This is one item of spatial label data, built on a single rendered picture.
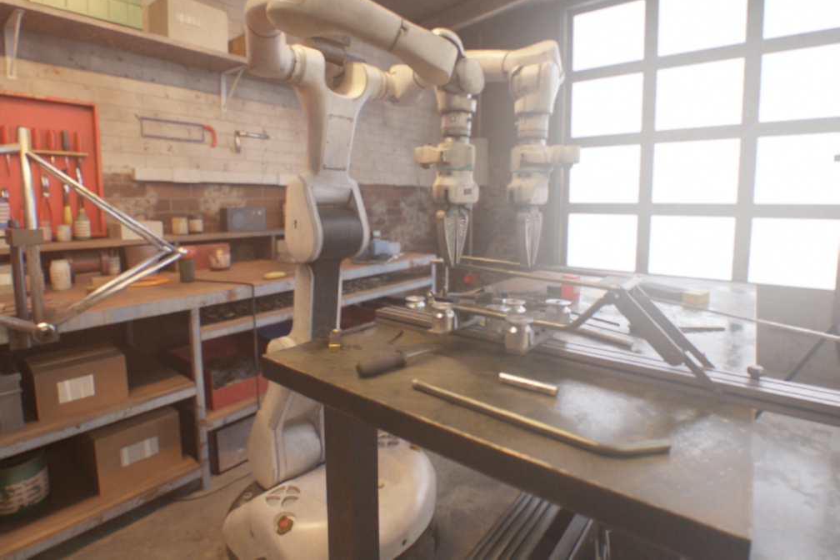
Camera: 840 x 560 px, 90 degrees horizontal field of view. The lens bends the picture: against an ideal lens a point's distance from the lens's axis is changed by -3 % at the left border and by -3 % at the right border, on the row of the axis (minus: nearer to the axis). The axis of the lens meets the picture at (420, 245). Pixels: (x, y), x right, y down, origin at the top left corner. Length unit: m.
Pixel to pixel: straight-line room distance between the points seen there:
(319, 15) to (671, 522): 0.84
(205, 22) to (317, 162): 1.54
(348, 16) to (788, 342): 3.62
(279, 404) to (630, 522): 1.13
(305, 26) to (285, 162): 2.24
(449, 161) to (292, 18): 0.37
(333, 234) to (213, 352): 1.45
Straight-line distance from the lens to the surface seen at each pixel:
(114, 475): 2.09
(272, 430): 1.59
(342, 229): 1.25
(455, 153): 0.86
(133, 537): 2.07
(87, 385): 1.92
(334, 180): 1.29
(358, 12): 0.83
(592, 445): 0.60
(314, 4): 0.84
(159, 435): 2.09
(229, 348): 2.58
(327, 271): 1.33
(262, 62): 1.11
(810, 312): 3.89
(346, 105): 1.28
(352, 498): 1.02
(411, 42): 0.84
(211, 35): 2.66
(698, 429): 0.71
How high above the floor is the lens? 1.18
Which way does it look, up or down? 6 degrees down
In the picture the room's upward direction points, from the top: straight up
